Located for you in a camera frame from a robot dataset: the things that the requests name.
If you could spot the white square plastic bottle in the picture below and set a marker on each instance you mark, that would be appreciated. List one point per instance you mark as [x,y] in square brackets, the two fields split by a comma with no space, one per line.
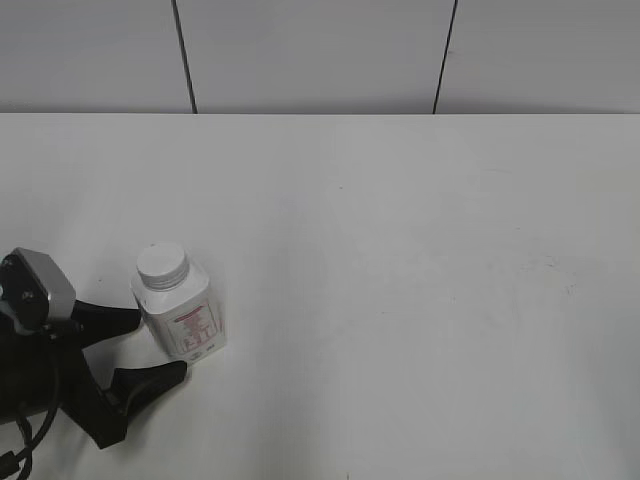
[180,310]

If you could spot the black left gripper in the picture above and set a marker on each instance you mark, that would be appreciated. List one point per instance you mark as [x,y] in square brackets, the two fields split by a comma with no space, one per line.
[63,377]

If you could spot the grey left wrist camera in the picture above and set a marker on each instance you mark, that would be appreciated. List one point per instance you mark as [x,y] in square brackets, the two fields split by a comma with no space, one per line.
[35,293]

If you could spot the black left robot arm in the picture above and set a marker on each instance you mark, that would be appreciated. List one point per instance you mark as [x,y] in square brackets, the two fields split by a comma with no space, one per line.
[18,367]

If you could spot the white round bottle cap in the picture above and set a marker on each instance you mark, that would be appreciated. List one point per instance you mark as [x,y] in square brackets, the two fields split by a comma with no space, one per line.
[162,266]

